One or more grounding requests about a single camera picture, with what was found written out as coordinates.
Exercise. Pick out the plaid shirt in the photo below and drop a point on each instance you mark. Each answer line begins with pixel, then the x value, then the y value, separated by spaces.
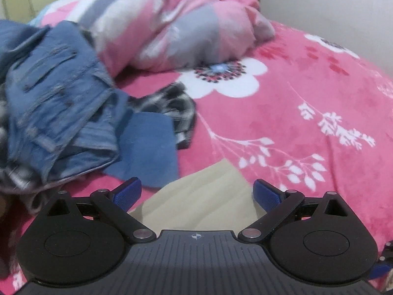
pixel 172 104

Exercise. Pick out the pink floral blanket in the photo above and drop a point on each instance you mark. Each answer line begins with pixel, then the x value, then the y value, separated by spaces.
pixel 276 104

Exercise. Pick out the beige pants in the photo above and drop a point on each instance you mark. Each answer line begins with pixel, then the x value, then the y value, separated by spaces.
pixel 199 199

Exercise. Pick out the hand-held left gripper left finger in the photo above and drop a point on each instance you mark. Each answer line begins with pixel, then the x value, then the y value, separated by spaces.
pixel 127 193

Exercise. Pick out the blue denim jeans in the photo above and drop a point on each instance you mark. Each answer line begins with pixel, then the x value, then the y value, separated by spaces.
pixel 61 98

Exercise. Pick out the pink and grey duvet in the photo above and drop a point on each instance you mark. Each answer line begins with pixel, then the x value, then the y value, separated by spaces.
pixel 169 21

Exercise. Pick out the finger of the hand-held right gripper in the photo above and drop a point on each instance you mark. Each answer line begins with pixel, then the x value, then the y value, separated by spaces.
pixel 380 270

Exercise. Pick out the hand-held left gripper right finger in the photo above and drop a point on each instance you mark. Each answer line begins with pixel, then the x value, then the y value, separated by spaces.
pixel 267 195

